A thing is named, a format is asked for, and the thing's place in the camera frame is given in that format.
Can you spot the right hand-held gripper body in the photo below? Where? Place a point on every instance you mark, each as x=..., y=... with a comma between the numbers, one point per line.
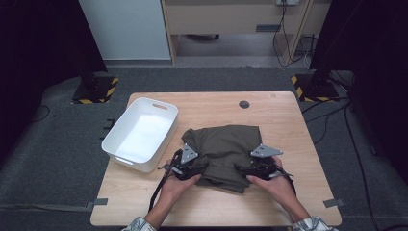
x=264, y=168

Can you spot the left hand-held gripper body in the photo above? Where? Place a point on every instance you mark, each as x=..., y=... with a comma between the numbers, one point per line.
x=187, y=170

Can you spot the olive green shorts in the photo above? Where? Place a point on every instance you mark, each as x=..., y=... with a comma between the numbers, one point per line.
x=224, y=144

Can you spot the white plastic bin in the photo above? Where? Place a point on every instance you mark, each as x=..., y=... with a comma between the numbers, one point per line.
x=144, y=138

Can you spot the person's right hand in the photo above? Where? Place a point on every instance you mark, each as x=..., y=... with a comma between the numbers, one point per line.
x=279, y=187

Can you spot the person's left hand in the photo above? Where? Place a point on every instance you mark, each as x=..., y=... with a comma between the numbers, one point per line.
x=174, y=192

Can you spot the round grey table grommet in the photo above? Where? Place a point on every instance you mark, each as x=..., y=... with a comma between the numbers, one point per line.
x=244, y=104

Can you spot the grey tape strip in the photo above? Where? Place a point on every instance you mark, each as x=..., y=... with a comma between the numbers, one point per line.
x=100, y=201
x=333, y=202

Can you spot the black tape marks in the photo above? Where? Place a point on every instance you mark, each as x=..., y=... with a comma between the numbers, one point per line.
x=109, y=128

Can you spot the black stand with striped base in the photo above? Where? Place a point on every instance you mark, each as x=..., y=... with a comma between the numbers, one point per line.
x=316, y=89
x=94, y=91

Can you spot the light wooden desk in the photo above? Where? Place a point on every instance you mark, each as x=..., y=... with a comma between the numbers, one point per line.
x=224, y=19

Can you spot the white cabinet panel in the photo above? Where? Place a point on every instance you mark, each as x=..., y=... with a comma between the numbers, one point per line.
x=128, y=29

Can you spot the dark curtain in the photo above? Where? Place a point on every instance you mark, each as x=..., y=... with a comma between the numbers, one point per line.
x=378, y=64
x=32, y=48

